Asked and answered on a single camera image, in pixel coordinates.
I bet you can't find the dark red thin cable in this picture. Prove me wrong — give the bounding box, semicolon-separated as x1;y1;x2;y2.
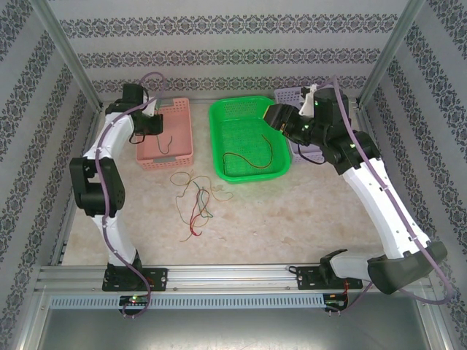
222;133;275;176

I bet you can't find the yellow thin cable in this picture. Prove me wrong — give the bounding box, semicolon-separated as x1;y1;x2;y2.
170;169;196;244

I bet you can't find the bright red thin cable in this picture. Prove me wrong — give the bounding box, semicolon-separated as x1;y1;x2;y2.
188;187;211;238

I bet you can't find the lavender plastic basket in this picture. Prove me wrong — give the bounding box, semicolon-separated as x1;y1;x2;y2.
274;86;325;164

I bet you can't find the pink plastic basket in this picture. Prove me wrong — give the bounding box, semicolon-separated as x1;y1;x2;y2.
136;97;194;172

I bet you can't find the green plastic basket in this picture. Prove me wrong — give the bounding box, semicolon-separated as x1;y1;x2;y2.
208;96;292;184

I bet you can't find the small controller circuit board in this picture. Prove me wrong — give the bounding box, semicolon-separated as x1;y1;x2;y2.
119;295;151;308
323;293;350;310

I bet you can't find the grey sheet metal panel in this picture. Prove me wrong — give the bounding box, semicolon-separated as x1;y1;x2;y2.
21;308;448;350

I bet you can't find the black left camera cable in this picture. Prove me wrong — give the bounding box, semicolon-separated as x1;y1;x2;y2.
128;123;147;145

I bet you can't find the black camera cable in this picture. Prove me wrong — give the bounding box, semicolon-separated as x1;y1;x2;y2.
296;143;324;162
128;123;147;145

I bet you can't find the black right camera cable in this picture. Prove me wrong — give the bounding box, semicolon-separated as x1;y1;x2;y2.
296;143;324;162

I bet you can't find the aluminium frame post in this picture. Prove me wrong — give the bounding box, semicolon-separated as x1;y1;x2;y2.
28;0;104;110
357;0;427;109

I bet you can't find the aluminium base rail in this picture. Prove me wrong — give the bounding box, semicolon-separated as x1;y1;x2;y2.
36;264;431;292

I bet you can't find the slotted grey cable duct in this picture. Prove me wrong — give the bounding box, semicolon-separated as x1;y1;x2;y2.
49;294;325;309

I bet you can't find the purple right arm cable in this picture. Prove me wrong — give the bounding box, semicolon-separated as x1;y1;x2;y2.
315;75;455;314

